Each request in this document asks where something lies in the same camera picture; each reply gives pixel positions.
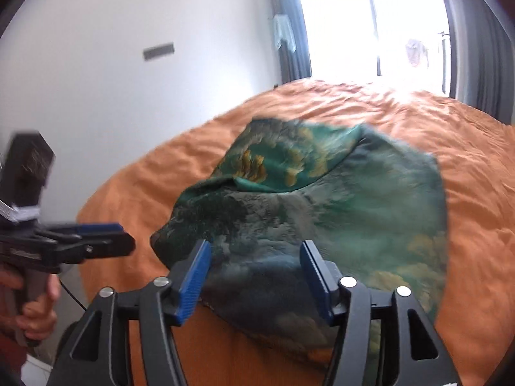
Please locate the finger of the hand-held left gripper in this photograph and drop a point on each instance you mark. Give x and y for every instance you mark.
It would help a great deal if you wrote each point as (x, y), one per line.
(112, 245)
(96, 229)

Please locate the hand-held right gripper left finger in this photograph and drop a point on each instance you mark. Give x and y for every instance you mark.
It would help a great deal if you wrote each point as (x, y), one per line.
(195, 277)

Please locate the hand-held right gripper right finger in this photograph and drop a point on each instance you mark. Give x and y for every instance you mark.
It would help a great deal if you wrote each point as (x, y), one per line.
(314, 277)

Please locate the green landscape print jacket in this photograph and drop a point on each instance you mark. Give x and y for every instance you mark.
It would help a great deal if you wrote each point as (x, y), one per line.
(305, 209)

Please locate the person's left forearm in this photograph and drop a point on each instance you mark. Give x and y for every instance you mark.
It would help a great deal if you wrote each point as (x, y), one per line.
(9, 354)

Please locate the person's left hand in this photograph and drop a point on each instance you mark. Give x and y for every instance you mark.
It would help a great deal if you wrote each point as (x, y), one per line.
(36, 321)

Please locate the bed with orange sheet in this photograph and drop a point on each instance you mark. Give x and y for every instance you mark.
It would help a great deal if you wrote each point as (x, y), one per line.
(478, 193)

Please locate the light blue towel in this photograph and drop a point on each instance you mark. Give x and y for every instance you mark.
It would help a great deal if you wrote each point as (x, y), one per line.
(283, 32)

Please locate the hanging laundry outside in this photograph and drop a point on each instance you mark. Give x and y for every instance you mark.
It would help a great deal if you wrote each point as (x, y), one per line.
(416, 52)

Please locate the glass sliding door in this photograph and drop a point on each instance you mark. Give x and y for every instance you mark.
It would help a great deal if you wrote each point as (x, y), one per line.
(370, 20)

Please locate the wooden coat rack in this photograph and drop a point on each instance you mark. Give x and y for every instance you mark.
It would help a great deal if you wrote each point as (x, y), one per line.
(275, 2)

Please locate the grey wall switch plate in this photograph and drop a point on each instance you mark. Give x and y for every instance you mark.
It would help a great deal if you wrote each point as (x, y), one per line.
(159, 52)

